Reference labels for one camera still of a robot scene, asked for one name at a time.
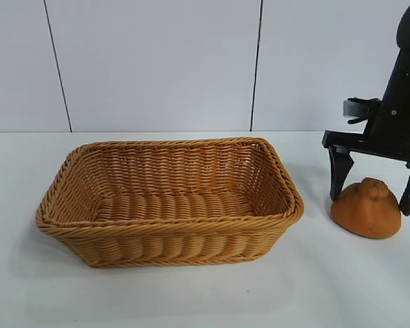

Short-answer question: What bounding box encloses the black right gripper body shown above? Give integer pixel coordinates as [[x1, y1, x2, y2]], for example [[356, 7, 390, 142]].
[[321, 80, 410, 163]]

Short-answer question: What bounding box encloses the orange-brown bumpy bread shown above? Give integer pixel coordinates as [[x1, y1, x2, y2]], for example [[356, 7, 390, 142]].
[[330, 176, 402, 240]]

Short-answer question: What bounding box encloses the woven wicker basket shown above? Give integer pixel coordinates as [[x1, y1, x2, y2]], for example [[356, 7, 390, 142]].
[[35, 136, 305, 269]]

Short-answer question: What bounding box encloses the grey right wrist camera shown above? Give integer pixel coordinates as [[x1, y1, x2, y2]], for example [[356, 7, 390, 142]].
[[343, 98, 382, 124]]

